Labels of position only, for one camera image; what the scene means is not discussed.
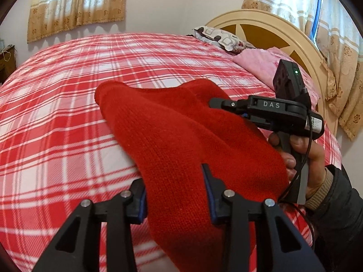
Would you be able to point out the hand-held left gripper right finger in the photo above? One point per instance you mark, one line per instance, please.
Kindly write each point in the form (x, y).
(209, 195)

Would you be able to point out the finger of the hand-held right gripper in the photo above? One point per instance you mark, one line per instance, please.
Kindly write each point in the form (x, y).
(227, 103)

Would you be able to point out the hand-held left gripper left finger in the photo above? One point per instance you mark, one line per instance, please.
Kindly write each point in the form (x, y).
(143, 206)

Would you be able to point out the red knitted garment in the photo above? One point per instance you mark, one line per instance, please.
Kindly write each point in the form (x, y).
(175, 147)

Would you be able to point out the person's right forearm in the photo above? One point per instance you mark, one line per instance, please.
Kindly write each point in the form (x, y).
(340, 218)

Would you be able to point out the person's right hand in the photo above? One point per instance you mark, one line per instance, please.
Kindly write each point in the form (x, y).
(314, 158)

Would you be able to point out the pink floral pillow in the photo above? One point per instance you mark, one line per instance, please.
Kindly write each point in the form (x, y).
(255, 62)

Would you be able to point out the white brown patterned pillow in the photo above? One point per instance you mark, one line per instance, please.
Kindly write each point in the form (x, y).
(224, 38)

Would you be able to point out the long beige floral curtain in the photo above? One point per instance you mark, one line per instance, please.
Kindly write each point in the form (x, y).
(340, 62)

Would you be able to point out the cream wooden headboard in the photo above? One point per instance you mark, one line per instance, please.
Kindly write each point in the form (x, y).
(255, 17)

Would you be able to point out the red plaid bed sheet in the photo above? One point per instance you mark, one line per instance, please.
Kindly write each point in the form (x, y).
(56, 119)

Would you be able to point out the short beige floral curtain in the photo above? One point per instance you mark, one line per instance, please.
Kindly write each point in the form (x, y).
(71, 14)

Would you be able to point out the brown wooden cabinet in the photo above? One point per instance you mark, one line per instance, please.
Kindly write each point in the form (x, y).
(5, 65)

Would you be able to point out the blue window frame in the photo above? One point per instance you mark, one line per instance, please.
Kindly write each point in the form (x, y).
(319, 5)

